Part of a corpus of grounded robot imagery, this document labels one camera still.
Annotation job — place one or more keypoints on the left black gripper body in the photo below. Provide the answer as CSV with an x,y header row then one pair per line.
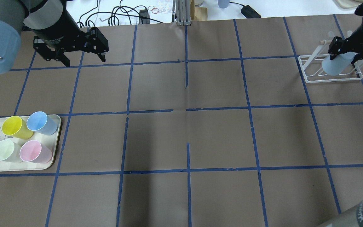
x,y
54,27

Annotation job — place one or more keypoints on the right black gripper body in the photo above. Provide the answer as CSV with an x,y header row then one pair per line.
x,y
357,40

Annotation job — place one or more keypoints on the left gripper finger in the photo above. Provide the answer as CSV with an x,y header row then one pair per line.
x,y
102,56
61,57

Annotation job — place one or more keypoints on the light blue plastic cup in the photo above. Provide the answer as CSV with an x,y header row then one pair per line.
x,y
338,64

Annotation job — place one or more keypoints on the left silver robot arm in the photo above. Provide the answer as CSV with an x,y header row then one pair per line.
x,y
14,15

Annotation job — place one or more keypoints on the yellow plastic cup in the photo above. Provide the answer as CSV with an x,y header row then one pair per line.
x,y
16,127

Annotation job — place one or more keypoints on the pink plastic cup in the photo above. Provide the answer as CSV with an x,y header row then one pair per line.
x,y
35,152

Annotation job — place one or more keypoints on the pale green plastic cup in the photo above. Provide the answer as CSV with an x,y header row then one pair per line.
x,y
10,151

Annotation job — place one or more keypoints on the blue cup on desk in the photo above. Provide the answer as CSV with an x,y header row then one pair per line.
x,y
222,4

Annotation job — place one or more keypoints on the cream plastic tray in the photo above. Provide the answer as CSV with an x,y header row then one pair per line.
x,y
50,141

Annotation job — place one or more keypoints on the wooden mug tree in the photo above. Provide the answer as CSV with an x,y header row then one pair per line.
x,y
197,12

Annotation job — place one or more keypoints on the black power adapter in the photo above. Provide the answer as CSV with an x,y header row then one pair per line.
x,y
249,12

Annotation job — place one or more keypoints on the white wire cup rack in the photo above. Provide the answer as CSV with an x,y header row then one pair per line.
x,y
317,67

